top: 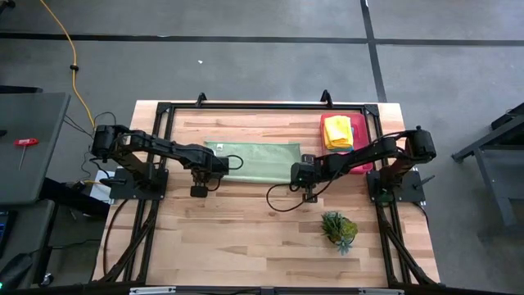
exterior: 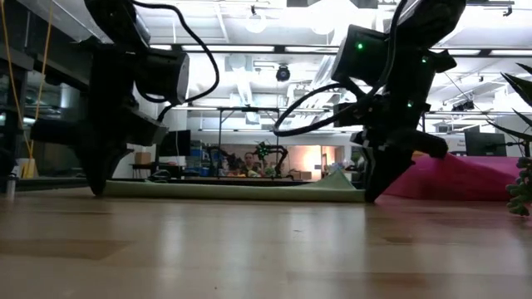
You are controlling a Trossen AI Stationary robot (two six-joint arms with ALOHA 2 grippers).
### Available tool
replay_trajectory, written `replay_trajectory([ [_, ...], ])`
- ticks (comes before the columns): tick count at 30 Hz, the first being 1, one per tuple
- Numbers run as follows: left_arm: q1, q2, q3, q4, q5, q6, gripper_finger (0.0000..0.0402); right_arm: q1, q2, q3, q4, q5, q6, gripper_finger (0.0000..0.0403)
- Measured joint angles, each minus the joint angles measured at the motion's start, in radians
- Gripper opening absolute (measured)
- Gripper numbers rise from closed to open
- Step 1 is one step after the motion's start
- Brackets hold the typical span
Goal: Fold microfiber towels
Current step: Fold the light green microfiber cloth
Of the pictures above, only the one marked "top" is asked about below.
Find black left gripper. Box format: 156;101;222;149
188;152;218;199

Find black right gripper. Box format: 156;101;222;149
300;153;335;204

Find light green microfiber towel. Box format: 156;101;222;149
203;140;303;184

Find pink microfiber towel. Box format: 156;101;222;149
347;161;373;174

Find yellow microfiber towel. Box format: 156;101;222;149
323;115;355;151

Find potted succulent plant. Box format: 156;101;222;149
320;211;359;256

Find pink translucent plastic bin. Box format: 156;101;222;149
319;112;374;175

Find white box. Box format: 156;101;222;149
88;170;116;205

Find grey metal stand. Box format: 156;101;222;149
451;102;524;230

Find grey side table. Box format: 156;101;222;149
0;92;71;206

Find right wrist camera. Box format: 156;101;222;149
290;161;317;186

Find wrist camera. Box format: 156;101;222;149
290;161;317;186
212;156;231;175

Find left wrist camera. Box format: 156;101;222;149
212;156;231;175

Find black right camera cable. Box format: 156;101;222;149
265;171;341;213

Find black camera cable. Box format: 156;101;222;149
206;154;245;193
265;171;341;213

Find black left camera cable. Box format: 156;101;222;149
206;154;245;193

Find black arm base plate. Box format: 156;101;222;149
367;170;427;202
108;167;169;201

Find black aluminium table frame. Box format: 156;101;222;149
92;88;442;295

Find red-handled hex key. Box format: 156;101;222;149
12;138;40;171

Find yellow floor cable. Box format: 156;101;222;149
38;0;96;128

